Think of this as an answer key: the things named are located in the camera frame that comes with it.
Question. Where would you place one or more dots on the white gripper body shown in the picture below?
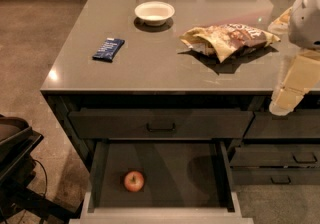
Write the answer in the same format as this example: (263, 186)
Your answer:
(306, 23)

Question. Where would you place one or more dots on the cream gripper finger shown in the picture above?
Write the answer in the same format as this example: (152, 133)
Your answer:
(280, 24)
(303, 74)

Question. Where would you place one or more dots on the red apple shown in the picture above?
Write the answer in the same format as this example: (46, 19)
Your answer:
(134, 181)

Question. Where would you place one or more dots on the top right drawer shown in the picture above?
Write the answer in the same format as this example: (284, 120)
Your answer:
(303, 123)

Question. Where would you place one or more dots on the middle right drawer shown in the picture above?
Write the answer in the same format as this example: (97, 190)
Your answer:
(276, 156)

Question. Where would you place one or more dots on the bottom right drawer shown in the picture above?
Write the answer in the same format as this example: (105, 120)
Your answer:
(299, 176)

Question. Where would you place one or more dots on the open middle drawer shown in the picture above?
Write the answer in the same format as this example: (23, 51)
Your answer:
(186, 182)

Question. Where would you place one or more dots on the top left drawer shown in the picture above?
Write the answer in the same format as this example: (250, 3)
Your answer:
(160, 123)

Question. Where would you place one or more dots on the crumpled chip bag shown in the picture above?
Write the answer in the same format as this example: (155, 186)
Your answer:
(223, 41)

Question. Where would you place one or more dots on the white bowl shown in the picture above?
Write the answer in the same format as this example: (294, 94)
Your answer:
(154, 13)

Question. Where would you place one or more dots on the blue snack bar wrapper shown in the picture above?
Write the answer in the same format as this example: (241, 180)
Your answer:
(108, 49)

